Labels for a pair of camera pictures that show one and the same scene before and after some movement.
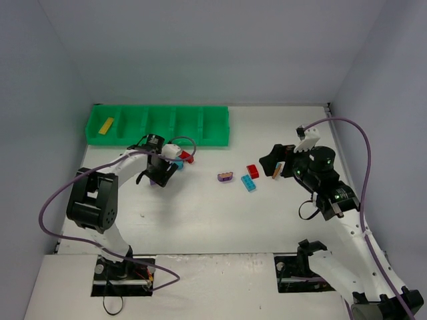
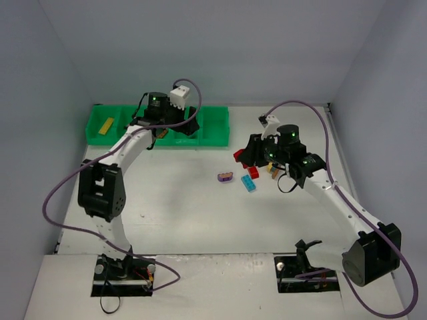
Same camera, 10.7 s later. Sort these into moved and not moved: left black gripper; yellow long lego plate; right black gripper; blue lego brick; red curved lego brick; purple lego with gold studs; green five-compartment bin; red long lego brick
Moved: red long lego brick; left black gripper; right black gripper
Not moved: red curved lego brick; yellow long lego plate; purple lego with gold studs; green five-compartment bin; blue lego brick
